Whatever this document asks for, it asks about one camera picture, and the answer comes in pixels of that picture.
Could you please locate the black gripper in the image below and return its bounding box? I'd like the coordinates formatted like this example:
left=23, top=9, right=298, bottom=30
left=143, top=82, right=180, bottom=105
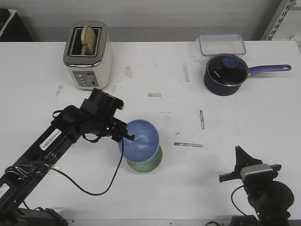
left=219, top=146, right=282, bottom=183
left=79, top=88, right=135, bottom=141

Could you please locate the blue bowl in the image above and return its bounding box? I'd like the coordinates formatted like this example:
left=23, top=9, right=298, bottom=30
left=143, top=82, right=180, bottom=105
left=118, top=120, right=159, bottom=163

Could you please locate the green bowl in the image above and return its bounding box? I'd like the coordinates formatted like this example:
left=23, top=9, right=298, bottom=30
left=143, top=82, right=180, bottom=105
left=127, top=146, right=163, bottom=173

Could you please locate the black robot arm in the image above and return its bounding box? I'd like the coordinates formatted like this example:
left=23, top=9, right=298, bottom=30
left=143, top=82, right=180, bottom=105
left=0, top=88, right=134, bottom=226
left=219, top=146, right=294, bottom=226

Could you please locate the cream and chrome toaster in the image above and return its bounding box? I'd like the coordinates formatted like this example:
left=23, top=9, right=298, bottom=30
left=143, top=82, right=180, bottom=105
left=63, top=20, right=113, bottom=90

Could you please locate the dark blue saucepan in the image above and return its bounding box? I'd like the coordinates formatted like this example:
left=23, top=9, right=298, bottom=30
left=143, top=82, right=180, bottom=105
left=204, top=54, right=292, bottom=96

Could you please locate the glass pot lid blue knob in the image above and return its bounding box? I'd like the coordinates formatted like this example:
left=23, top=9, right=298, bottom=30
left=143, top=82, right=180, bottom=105
left=206, top=54, right=249, bottom=87

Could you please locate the toast slice in toaster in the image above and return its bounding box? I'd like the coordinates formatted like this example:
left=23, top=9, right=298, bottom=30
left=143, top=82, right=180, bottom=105
left=80, top=25, right=96, bottom=56

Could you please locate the clear plastic food container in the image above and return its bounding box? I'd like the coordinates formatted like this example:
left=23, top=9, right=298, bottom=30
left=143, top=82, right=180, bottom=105
left=198, top=33, right=246, bottom=57

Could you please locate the white metal shelf upright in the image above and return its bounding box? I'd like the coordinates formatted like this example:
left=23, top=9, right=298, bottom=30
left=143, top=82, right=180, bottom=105
left=261, top=0, right=296, bottom=40

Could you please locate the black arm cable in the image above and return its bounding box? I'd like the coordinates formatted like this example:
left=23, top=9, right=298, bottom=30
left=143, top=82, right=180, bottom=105
left=50, top=136, right=125, bottom=195
left=230, top=184, right=250, bottom=216

